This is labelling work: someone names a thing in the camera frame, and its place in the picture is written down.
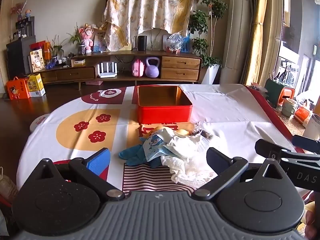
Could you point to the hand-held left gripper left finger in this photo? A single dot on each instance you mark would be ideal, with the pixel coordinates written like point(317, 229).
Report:
point(100, 161)

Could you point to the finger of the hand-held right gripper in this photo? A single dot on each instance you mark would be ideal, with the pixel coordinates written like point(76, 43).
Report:
point(306, 141)
point(268, 147)

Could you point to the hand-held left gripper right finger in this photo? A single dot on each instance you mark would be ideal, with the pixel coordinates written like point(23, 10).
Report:
point(216, 160)

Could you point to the white gauze cloth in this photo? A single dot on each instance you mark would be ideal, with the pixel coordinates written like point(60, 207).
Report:
point(186, 167)

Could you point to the blue rubber glove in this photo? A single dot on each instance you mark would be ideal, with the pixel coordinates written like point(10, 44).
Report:
point(132, 155)

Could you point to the yellow rubber chicken toy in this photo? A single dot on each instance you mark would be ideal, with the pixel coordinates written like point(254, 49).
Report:
point(182, 132)

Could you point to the blue printed face mask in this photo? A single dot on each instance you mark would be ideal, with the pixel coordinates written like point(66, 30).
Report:
point(156, 142)

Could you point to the red tin box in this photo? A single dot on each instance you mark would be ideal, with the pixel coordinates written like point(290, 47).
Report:
point(163, 110)

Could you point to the person's right hand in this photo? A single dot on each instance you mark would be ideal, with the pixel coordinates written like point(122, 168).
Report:
point(313, 220)

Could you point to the white canister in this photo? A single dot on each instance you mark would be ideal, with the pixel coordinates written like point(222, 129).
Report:
point(312, 127)

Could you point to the orange and white appliance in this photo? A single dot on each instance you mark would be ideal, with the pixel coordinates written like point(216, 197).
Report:
point(302, 116)

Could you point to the green mug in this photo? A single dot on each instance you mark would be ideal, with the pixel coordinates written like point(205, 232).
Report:
point(288, 107)

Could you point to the printed tablecloth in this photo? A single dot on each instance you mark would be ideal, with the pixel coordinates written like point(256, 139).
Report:
point(237, 110)

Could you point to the orange container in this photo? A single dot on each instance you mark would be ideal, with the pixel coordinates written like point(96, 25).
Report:
point(288, 95)

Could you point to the dark green container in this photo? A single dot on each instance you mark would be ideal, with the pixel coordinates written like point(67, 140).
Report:
point(273, 92)

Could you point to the white planter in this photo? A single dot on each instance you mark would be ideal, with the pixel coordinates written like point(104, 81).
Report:
point(210, 74)

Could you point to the white router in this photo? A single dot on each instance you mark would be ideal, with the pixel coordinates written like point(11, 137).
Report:
point(107, 74)

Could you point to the yellow milk carton box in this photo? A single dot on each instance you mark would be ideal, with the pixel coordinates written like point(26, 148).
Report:
point(36, 86)

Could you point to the pink toy case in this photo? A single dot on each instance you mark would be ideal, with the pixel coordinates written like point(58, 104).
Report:
point(138, 68)

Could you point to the wooden television cabinet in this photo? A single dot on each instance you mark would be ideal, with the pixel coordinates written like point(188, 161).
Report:
point(180, 66)

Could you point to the small cream box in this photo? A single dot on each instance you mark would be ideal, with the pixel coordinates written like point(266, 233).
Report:
point(78, 62)

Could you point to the purple kettlebell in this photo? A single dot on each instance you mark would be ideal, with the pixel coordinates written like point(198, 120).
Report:
point(152, 70)

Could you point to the yellow curtain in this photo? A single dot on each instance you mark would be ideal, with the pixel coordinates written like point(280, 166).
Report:
point(260, 42)

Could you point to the orange gift box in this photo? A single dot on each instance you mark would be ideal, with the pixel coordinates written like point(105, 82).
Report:
point(18, 90)

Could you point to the orchid in patterned pot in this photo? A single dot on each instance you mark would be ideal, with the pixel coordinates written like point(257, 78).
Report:
point(81, 49)

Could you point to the pink plush doll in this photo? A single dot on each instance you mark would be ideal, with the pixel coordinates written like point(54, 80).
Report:
point(87, 41)

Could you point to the beige tower air conditioner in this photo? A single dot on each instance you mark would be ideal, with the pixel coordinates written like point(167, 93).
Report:
point(240, 30)

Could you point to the small green potted plant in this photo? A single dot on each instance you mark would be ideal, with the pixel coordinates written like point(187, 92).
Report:
point(57, 47)

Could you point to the clear plastic bag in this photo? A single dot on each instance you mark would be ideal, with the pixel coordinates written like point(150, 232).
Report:
point(174, 42)

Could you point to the black speaker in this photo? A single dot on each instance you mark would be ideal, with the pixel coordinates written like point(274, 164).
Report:
point(142, 43)

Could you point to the potted tree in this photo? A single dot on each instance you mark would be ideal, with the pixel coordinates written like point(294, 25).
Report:
point(200, 27)

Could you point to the black cabinet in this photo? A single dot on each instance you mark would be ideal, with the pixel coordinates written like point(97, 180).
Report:
point(18, 55)

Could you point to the black coffee machine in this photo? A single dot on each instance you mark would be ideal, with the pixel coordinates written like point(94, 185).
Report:
point(23, 27)

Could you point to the floral bed sheet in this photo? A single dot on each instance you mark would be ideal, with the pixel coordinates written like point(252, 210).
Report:
point(147, 7)

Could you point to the small figurine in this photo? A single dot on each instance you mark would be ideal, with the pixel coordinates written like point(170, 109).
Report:
point(28, 13)

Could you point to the vase with pink flowers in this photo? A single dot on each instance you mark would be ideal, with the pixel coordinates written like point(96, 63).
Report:
point(18, 8)

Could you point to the picture frame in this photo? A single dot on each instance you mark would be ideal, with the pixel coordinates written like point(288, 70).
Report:
point(99, 42)

